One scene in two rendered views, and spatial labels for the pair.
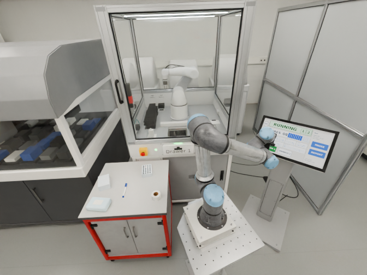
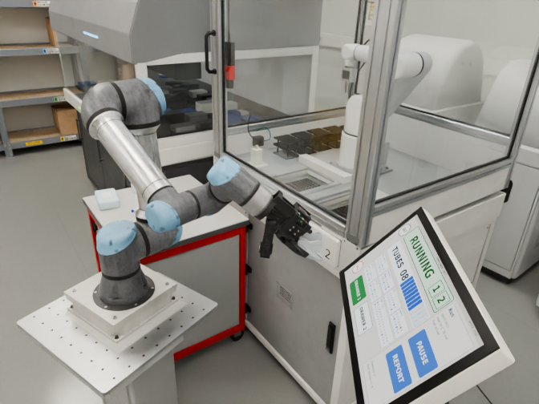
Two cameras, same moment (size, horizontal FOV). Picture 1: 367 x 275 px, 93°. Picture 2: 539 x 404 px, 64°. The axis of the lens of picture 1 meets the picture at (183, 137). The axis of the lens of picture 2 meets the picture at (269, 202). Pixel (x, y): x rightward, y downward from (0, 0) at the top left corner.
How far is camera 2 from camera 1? 1.39 m
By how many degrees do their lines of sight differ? 48
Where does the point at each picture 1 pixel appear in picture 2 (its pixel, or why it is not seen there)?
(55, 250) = not seen: hidden behind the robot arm
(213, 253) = (63, 327)
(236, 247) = (83, 352)
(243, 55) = (384, 10)
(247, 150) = (120, 155)
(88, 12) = not seen: outside the picture
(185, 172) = (274, 272)
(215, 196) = (105, 233)
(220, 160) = (330, 290)
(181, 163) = not seen: hidden behind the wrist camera
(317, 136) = (443, 324)
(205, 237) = (75, 295)
